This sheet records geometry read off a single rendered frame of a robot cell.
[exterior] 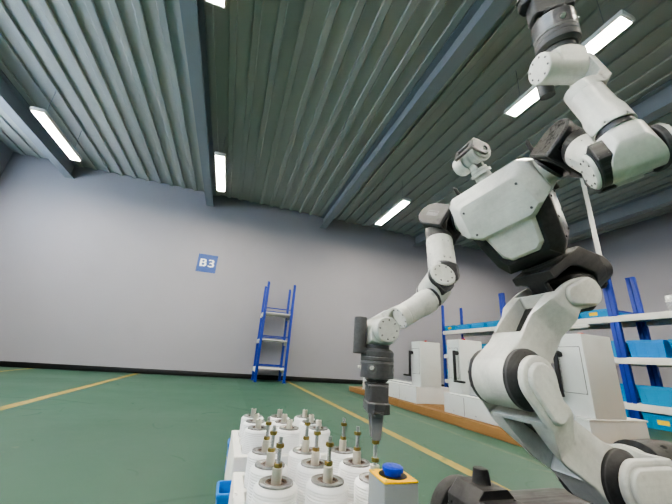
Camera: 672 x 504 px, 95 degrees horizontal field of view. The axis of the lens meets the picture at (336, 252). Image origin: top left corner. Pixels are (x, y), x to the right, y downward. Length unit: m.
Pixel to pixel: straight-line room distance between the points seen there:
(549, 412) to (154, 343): 6.85
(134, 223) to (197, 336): 2.76
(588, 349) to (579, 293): 1.75
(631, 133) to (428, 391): 3.76
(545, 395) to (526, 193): 0.51
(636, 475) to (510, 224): 0.66
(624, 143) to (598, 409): 2.21
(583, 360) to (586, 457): 1.74
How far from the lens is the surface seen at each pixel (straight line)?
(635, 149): 0.81
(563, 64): 0.92
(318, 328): 7.39
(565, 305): 1.05
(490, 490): 1.13
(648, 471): 1.17
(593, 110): 0.84
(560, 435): 0.97
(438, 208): 1.16
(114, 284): 7.54
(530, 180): 1.02
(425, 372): 4.23
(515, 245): 1.05
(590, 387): 2.78
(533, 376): 0.88
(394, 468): 0.72
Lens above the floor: 0.52
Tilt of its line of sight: 19 degrees up
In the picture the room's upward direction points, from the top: 4 degrees clockwise
